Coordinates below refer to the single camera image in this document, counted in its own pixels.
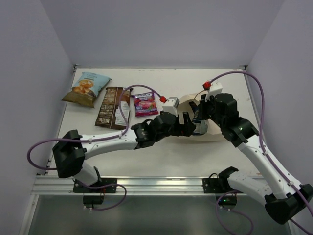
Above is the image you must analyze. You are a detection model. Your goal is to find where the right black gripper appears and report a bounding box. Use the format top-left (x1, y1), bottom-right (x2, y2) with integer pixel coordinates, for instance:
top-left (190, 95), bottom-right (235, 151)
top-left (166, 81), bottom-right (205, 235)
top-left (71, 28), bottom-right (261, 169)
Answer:
top-left (198, 93), bottom-right (225, 129)

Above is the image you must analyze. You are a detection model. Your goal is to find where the navy kettle chips bag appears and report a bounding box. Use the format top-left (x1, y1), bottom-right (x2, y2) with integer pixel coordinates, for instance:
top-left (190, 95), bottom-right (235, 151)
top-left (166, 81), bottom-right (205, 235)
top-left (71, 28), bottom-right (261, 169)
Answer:
top-left (187, 101), bottom-right (208, 136)

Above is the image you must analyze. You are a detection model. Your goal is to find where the brown paper bag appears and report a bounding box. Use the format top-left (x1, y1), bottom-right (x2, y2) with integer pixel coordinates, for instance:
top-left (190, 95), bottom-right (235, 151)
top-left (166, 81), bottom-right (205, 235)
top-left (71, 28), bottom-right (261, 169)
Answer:
top-left (176, 89), bottom-right (227, 143)

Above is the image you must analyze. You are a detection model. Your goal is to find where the purple berry candy bag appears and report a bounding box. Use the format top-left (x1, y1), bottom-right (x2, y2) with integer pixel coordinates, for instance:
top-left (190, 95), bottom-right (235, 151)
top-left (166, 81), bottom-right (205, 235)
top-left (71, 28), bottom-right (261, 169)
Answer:
top-left (132, 92), bottom-right (159, 117)

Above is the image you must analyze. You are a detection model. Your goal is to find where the brown chocolate snack bag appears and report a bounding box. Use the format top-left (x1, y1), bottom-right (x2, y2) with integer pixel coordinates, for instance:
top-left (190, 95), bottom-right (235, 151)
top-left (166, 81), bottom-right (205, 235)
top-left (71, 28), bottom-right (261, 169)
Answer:
top-left (95, 87), bottom-right (133, 130)

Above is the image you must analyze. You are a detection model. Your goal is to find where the gold blue crisps bag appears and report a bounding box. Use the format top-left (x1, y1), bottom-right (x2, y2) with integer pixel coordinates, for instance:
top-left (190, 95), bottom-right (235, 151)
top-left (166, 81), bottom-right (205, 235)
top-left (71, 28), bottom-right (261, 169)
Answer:
top-left (62, 72), bottom-right (112, 108)

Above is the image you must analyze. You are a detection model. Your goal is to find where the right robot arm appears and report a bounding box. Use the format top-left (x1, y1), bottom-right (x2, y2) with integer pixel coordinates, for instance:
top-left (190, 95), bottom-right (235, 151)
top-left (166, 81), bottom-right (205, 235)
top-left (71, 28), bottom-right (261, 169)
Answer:
top-left (198, 93), bottom-right (313, 224)

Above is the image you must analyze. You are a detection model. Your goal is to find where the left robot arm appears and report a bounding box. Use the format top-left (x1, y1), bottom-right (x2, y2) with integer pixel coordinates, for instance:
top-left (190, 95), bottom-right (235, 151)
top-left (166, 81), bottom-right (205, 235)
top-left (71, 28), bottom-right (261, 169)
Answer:
top-left (52, 111), bottom-right (196, 192)

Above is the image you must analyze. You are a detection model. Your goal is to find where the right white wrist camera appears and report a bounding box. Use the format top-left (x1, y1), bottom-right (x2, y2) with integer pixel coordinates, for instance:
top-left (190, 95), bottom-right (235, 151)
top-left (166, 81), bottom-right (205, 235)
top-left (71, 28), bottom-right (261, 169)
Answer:
top-left (202, 81), bottom-right (223, 102)

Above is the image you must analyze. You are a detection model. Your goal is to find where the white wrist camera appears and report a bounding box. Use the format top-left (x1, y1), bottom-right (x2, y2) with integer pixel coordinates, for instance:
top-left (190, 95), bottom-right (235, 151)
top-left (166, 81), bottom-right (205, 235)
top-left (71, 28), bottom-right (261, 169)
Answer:
top-left (162, 97), bottom-right (179, 117)
top-left (202, 81), bottom-right (223, 102)

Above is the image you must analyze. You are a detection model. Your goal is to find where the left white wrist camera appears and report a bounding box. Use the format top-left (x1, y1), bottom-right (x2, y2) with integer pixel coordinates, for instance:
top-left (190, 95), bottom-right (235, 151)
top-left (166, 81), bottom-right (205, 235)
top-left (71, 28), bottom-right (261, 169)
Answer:
top-left (162, 97), bottom-right (179, 117)

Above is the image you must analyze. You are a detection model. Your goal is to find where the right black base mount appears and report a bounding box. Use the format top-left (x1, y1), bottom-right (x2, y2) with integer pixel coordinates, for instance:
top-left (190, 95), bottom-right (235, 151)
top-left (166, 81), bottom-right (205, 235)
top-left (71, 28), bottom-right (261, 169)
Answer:
top-left (202, 173), bottom-right (237, 209)

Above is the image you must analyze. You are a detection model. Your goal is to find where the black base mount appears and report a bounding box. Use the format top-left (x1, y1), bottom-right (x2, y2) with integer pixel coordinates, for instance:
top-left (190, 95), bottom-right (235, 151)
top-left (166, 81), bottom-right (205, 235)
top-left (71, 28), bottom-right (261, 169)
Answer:
top-left (202, 173), bottom-right (237, 209)
top-left (73, 177), bottom-right (117, 209)

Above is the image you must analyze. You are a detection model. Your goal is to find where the aluminium mounting rail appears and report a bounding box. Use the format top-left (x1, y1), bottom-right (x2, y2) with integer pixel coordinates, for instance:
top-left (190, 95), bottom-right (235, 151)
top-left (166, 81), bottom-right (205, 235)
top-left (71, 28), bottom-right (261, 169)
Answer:
top-left (31, 175), bottom-right (267, 196)

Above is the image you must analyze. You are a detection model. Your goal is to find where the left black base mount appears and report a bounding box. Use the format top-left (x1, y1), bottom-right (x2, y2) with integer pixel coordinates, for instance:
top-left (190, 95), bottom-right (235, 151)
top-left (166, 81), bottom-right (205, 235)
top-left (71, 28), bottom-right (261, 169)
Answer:
top-left (73, 177), bottom-right (117, 209)

